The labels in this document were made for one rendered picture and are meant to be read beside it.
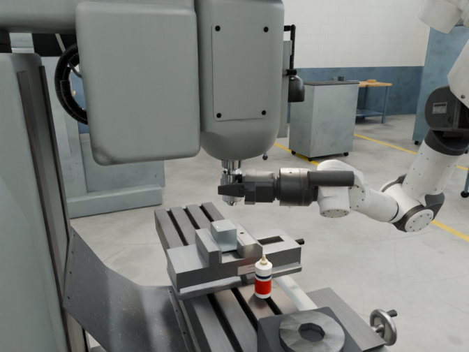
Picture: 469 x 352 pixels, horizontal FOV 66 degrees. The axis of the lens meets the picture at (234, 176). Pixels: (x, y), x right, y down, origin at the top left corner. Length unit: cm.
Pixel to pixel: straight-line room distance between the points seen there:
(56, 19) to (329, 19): 830
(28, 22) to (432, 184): 87
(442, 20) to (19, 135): 72
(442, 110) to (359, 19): 841
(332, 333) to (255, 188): 35
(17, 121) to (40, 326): 33
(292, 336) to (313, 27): 818
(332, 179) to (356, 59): 851
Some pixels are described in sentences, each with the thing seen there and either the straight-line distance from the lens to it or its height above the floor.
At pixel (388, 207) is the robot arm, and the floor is 117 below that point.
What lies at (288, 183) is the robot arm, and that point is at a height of 126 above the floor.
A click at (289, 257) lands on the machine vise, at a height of 100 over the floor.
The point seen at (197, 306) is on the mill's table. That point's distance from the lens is 91.
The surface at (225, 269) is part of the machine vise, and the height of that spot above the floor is 101.
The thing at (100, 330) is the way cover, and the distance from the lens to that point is 80.
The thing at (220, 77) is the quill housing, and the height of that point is 148.
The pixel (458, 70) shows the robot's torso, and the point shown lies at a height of 150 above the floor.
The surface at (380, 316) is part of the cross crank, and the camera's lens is 138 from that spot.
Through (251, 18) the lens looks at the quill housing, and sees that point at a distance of 70.
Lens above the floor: 153
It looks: 19 degrees down
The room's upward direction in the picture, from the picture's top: straight up
